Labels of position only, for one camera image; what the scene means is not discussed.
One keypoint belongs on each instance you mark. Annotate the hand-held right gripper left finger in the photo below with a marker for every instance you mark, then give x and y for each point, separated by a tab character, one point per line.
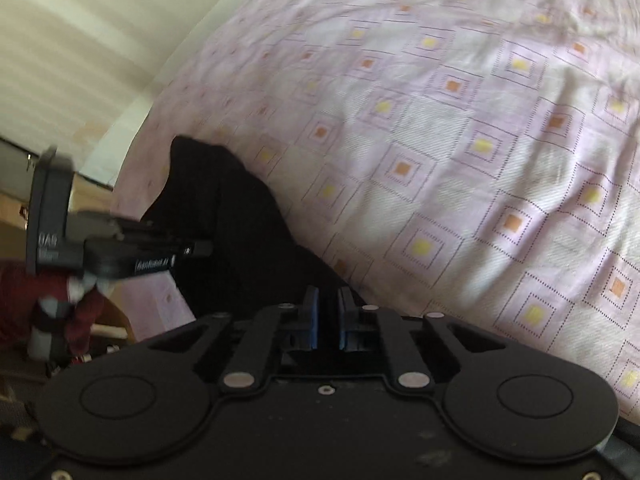
312	320

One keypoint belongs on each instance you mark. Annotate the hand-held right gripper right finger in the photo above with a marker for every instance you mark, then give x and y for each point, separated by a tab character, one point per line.
345	321

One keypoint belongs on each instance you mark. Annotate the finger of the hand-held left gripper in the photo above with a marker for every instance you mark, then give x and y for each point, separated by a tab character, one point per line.
175	246

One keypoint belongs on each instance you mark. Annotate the black pants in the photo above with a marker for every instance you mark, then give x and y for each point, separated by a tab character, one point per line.
225	220

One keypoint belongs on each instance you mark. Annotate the pink patterned bedsheet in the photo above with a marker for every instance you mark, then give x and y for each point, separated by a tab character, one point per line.
450	160

